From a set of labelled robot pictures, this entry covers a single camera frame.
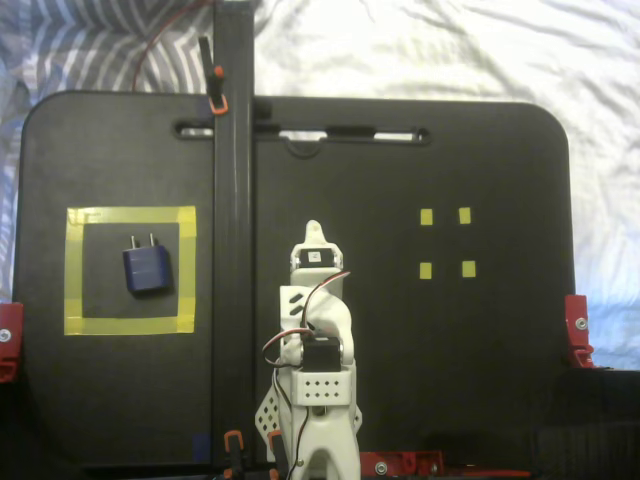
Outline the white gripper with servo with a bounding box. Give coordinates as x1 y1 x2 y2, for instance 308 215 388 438
289 219 346 296

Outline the blue and white charger block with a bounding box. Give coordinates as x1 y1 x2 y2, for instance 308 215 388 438
122 232 174 299

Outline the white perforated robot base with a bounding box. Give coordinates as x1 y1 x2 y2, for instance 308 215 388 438
254 389 364 446

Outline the black flat bar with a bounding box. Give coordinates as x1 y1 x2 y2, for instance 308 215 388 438
211 0 257 471

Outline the orange and black bar clamp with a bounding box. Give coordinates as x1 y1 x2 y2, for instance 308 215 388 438
198 35 231 117

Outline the yellow tape square outline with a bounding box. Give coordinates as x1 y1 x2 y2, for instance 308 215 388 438
63 205 197 336

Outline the orange and black spring clamp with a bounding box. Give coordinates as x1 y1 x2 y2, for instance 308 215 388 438
223 429 246 480
267 430 291 480

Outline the white bedsheet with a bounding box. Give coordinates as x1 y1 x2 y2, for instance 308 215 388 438
252 0 640 371

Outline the grey striped blanket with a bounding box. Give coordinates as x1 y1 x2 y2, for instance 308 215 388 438
0 0 219 301

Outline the black backdrop board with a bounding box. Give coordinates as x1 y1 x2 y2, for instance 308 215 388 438
0 367 640 480

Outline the red corner bracket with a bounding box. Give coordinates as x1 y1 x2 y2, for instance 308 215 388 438
0 301 25 384
563 294 596 370
359 449 446 479

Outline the thin red cable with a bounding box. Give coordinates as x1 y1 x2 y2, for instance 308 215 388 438
130 0 216 94

